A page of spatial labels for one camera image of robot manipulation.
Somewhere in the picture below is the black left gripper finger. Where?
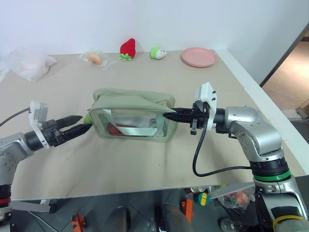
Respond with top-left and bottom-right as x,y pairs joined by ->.
60,123 -> 93,145
56,115 -> 84,129

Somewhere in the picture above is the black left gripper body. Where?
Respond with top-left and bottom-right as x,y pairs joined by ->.
40,118 -> 66,148

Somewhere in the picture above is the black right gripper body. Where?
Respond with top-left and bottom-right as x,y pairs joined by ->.
189,101 -> 210,135

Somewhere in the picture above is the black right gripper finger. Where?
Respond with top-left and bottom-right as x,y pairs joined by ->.
162,112 -> 194,123
172,107 -> 194,115

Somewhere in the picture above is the green zip pouch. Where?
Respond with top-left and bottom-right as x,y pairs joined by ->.
87,87 -> 177,144

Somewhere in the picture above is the red item inside pouch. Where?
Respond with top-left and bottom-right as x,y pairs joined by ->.
107,122 -> 123,136

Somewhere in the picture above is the green and white plush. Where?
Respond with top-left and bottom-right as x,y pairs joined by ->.
150,46 -> 168,60

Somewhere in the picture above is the red strawberry plush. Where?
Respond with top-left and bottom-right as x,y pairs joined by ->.
117,38 -> 138,62

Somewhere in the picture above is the pink plate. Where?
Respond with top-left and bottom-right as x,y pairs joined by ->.
181,47 -> 217,69

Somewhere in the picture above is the beige table cover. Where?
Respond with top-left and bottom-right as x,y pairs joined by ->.
0,49 -> 309,201

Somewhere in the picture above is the plastic-wrapped bread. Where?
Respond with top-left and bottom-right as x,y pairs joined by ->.
77,49 -> 117,72

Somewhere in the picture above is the white plastic bag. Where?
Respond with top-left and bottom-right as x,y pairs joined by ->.
4,46 -> 58,83

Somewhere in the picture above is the green and yellow ball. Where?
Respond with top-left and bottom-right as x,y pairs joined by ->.
193,192 -> 210,207

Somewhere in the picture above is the orange clamp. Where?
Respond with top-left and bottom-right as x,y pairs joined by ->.
180,197 -> 196,223
70,213 -> 87,232

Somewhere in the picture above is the clear bag of toy fruit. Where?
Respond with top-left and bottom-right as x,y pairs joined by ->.
216,185 -> 254,210

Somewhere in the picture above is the dark rounded shape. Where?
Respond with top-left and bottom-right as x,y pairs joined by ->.
109,206 -> 131,232
154,203 -> 192,232

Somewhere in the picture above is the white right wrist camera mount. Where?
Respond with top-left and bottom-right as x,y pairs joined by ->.
194,82 -> 218,131

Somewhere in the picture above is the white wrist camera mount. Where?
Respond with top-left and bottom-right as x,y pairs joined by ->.
28,100 -> 52,148
194,82 -> 218,131

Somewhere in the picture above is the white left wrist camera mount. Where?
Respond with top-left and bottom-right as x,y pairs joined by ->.
28,100 -> 52,148

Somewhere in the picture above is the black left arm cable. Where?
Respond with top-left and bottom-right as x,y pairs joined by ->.
0,108 -> 32,128

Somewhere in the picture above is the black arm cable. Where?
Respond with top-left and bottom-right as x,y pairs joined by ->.
0,108 -> 32,128
192,117 -> 253,177

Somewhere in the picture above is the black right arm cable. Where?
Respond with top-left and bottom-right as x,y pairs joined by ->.
192,117 -> 253,177

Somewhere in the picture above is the grey metal table bracket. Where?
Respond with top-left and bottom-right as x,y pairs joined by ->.
10,200 -> 53,214

